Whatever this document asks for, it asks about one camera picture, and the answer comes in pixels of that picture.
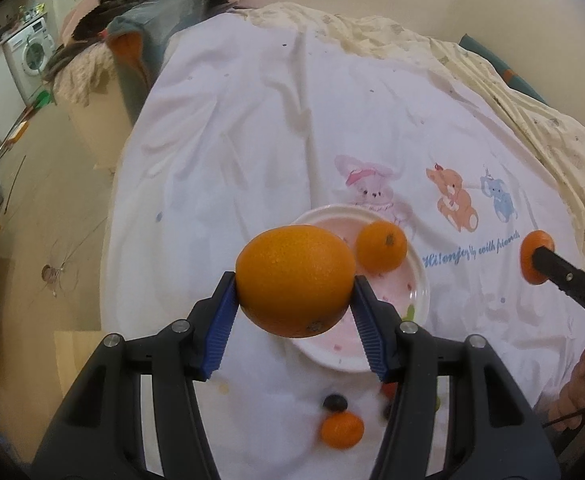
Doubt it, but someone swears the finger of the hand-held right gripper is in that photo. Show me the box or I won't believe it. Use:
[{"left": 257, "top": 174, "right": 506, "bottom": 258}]
[{"left": 531, "top": 246, "right": 585, "bottom": 311}]

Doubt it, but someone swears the blue-grey orange cushion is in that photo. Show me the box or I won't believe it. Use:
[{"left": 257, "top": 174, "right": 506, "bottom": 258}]
[{"left": 107, "top": 0, "right": 223, "bottom": 126}]

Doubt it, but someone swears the person's right hand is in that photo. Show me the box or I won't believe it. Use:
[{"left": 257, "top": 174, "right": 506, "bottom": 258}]
[{"left": 547, "top": 345, "right": 585, "bottom": 433}]

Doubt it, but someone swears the large orange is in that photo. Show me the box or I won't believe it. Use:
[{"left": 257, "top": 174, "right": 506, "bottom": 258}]
[{"left": 235, "top": 226, "right": 357, "bottom": 339}]

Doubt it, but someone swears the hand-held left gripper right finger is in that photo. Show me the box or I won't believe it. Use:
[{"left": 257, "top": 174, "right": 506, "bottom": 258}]
[{"left": 350, "top": 275, "right": 561, "bottom": 480}]

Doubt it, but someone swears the cream patterned quilt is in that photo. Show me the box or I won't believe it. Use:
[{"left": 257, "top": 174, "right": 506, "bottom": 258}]
[{"left": 232, "top": 2, "right": 585, "bottom": 286}]

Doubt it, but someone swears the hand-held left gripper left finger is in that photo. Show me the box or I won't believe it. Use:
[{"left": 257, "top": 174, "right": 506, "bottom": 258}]
[{"left": 30, "top": 271, "right": 240, "bottom": 480}]

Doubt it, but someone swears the medium orange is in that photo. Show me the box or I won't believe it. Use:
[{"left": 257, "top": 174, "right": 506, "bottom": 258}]
[{"left": 355, "top": 220, "right": 408, "bottom": 274}]

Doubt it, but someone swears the beige fringed towel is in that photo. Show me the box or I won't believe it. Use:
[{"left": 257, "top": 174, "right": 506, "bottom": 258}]
[{"left": 51, "top": 42, "right": 119, "bottom": 107}]

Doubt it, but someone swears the teal cushion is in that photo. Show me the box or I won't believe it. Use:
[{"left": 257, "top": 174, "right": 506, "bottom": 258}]
[{"left": 457, "top": 34, "right": 548, "bottom": 106}]

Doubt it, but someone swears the white round plate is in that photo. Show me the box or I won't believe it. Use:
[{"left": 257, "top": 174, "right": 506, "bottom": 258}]
[{"left": 286, "top": 204, "right": 431, "bottom": 373}]

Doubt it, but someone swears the white washing machine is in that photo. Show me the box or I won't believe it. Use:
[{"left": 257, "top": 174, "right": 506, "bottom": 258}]
[{"left": 2, "top": 17, "right": 58, "bottom": 101}]

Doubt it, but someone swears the white cartoon printed sheet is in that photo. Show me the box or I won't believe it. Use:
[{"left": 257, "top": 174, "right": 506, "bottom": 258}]
[{"left": 100, "top": 12, "right": 585, "bottom": 480}]

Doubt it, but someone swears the small mandarin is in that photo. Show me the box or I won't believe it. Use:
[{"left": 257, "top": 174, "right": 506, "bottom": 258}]
[
  {"left": 321, "top": 410, "right": 365, "bottom": 449},
  {"left": 519, "top": 229, "right": 556, "bottom": 286}
]

